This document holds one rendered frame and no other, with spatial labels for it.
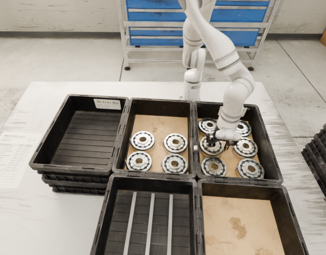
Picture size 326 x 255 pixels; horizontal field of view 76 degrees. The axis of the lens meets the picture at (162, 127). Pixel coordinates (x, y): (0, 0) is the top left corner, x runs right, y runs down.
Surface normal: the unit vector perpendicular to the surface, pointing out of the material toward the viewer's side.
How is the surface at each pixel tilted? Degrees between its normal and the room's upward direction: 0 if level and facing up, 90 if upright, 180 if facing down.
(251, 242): 0
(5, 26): 90
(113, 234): 0
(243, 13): 90
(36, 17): 90
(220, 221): 0
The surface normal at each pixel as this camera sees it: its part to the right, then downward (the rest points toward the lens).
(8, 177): 0.02, -0.65
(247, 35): 0.02, 0.76
